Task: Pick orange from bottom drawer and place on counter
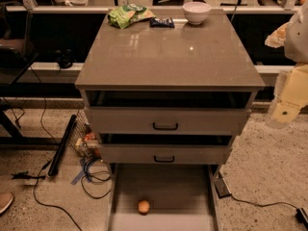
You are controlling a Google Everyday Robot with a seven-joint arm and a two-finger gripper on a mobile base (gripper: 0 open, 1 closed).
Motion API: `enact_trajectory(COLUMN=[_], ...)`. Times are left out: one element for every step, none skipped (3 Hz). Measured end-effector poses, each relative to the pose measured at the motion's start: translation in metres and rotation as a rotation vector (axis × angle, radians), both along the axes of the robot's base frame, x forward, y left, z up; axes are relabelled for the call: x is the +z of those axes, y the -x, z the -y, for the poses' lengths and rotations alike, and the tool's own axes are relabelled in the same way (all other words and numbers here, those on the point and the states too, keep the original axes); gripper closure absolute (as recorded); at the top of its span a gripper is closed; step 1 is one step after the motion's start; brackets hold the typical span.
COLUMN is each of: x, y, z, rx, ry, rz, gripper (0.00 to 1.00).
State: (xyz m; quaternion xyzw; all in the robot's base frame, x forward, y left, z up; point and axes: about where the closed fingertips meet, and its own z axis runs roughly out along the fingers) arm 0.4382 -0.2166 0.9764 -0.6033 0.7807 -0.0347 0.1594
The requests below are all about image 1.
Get black plug block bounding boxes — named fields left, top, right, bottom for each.
left=295, top=208, right=308, bottom=230

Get open bottom drawer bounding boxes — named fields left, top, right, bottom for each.
left=107, top=164, right=222, bottom=231

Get black bar on floor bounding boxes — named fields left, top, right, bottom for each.
left=47, top=115, right=77, bottom=177

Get brown shoe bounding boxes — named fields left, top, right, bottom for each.
left=0, top=192, right=13, bottom=214

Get white bowl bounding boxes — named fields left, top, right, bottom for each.
left=183, top=2, right=212, bottom=25

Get middle drawer with handle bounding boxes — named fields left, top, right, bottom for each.
left=99, top=144, right=232, bottom=165

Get dark chair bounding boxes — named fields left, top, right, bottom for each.
left=0, top=1, right=38, bottom=86

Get dark blue snack packet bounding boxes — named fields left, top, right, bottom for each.
left=150, top=18, right=175, bottom=28

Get black headphones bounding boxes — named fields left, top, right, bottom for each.
left=55, top=49, right=75, bottom=69

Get blue coiled cable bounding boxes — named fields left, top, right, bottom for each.
left=80, top=157, right=113, bottom=200

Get top drawer with handle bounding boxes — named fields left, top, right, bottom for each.
left=85, top=107, right=250, bottom=135

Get orange fruit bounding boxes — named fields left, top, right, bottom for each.
left=138, top=200, right=150, bottom=215

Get wire basket with items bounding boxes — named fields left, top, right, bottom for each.
left=69, top=110, right=100, bottom=158

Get drawer with handle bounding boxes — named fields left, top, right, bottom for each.
left=99, top=144, right=232, bottom=165
left=85, top=107, right=250, bottom=135

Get green snack bag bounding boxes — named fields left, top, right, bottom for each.
left=108, top=4, right=155, bottom=29

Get grey drawer cabinet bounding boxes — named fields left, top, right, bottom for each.
left=74, top=8, right=266, bottom=166

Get black power adapter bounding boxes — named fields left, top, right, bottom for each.
left=215, top=178, right=231, bottom=198

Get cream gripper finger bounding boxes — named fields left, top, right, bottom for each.
left=265, top=23, right=288, bottom=48
left=267, top=64, right=308, bottom=129

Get black floor cable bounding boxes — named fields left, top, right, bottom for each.
left=11, top=64, right=84, bottom=231

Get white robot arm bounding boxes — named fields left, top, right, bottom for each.
left=265, top=2, right=308, bottom=129

